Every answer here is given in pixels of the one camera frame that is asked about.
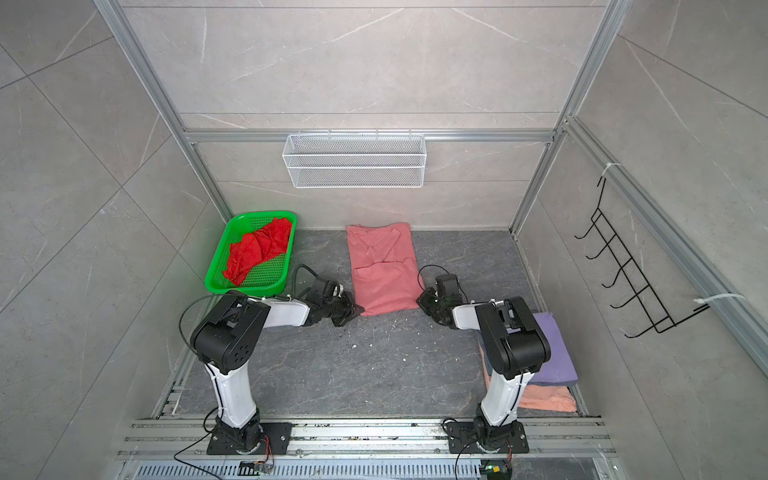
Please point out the pink t-shirt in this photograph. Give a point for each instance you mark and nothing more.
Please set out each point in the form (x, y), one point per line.
(384, 268)

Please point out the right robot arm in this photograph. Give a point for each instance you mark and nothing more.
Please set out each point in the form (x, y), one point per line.
(516, 348)

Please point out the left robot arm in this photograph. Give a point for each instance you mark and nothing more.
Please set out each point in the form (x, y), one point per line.
(226, 339)

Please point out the green plastic basket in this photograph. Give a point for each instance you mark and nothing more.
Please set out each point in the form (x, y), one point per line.
(217, 284)

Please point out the red t-shirt in basket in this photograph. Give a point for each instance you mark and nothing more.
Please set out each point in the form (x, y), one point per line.
(255, 250)

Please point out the folded purple t-shirt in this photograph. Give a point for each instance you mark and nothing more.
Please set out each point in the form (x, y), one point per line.
(559, 370)

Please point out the folded salmon t-shirt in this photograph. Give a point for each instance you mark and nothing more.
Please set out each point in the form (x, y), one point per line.
(548, 398)

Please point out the white wire mesh basket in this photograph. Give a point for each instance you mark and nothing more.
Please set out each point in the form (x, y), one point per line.
(330, 160)

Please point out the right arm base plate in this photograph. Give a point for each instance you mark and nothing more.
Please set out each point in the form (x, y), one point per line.
(477, 438)

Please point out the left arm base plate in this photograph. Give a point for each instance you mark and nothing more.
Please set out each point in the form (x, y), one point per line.
(252, 439)

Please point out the black wire hook rack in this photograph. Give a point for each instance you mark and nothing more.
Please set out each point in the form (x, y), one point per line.
(628, 269)

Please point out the aluminium rail frame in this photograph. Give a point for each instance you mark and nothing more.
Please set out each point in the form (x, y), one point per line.
(389, 448)

